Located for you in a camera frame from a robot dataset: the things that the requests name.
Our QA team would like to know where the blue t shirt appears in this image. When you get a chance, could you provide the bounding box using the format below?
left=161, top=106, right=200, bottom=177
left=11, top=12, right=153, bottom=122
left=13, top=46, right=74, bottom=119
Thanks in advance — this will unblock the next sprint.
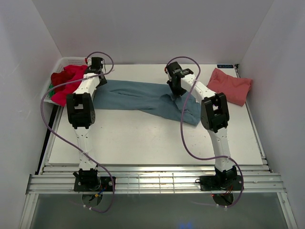
left=93, top=80, right=201, bottom=126

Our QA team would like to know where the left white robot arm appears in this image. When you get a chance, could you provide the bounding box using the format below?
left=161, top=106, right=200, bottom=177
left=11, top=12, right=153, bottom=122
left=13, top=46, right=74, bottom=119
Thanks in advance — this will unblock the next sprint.
left=66, top=57, right=107, bottom=191

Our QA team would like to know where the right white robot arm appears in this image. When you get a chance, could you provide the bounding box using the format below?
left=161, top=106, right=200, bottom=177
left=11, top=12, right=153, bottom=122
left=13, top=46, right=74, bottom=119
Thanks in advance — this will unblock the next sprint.
left=164, top=62, right=238, bottom=189

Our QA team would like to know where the magenta t shirt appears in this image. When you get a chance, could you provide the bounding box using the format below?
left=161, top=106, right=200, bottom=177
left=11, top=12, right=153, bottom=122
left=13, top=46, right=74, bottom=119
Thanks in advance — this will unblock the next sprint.
left=51, top=65, right=87, bottom=107

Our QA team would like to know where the dark red t shirt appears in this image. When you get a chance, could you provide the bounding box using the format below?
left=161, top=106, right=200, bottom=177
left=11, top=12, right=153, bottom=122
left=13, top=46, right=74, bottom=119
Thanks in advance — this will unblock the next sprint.
left=51, top=70, right=75, bottom=86

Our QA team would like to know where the blue table label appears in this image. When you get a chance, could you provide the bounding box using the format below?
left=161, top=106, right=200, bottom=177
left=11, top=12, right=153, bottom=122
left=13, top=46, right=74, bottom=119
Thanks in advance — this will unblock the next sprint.
left=217, top=64, right=234, bottom=69

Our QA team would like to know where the green garment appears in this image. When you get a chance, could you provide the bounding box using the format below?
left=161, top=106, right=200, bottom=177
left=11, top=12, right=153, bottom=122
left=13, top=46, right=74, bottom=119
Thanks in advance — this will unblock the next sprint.
left=48, top=83, right=55, bottom=98

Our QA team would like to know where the folded salmon t shirt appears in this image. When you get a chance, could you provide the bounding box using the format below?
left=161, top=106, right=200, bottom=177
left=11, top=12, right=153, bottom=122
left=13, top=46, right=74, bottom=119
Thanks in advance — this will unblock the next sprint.
left=207, top=68, right=253, bottom=106

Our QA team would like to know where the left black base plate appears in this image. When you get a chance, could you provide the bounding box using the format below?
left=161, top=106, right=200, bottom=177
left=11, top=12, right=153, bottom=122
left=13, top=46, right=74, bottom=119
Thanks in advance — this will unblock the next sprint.
left=73, top=177, right=116, bottom=192

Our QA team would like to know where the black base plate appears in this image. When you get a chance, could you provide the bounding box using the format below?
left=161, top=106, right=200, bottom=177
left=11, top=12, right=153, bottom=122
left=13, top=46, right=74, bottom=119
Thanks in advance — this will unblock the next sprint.
left=195, top=175, right=242, bottom=191
left=73, top=177, right=116, bottom=192

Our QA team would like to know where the aluminium rail frame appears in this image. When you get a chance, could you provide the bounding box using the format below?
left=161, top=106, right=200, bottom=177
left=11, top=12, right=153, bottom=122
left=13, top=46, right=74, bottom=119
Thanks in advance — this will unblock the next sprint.
left=25, top=104, right=286, bottom=195

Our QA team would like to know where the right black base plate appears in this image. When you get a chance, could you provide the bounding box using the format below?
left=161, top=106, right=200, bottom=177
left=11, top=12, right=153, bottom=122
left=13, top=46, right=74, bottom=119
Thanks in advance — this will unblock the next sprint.
left=195, top=175, right=242, bottom=191

